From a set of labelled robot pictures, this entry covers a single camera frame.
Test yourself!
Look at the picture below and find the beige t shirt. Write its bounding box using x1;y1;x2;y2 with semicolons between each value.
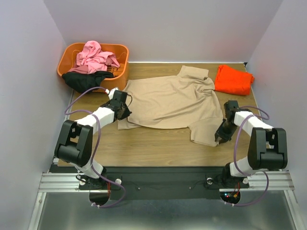
118;66;223;147

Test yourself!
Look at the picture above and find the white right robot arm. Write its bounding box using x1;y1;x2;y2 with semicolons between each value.
215;108;288;187

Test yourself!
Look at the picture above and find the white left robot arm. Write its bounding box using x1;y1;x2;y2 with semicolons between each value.
54;103;131;189

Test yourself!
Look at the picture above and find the black t shirt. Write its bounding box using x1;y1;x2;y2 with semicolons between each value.
62;71;114;93

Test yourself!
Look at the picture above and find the silver round knob right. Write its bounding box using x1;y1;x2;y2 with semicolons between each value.
206;177;213;185

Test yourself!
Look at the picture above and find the folded orange t shirt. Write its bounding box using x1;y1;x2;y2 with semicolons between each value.
214;65;255;96

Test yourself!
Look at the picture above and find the pink t shirt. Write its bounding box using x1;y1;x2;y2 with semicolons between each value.
69;41;120;74

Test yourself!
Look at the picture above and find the white round knob left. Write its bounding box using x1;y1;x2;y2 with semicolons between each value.
115;178;122;185

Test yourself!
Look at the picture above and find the orange plastic basket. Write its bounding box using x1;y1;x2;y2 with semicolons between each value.
57;42;129;90

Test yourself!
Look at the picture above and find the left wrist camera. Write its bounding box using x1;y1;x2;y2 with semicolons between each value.
107;87;133;106

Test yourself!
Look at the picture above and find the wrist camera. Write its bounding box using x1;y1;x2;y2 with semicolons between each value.
224;100;240;121
107;87;133;106

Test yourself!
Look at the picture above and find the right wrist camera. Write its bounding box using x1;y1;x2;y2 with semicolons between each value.
224;100;240;121

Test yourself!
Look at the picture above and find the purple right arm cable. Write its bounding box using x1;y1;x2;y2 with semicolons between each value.
224;106;270;207

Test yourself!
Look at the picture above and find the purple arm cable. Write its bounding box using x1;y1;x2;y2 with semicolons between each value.
64;87;127;208
224;106;270;207

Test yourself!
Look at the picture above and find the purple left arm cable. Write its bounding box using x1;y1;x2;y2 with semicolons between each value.
64;87;127;208

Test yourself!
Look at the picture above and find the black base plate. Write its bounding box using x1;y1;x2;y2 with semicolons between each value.
49;164;280;201

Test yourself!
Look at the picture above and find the aluminium rail frame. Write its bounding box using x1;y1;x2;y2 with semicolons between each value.
28;91;299;230

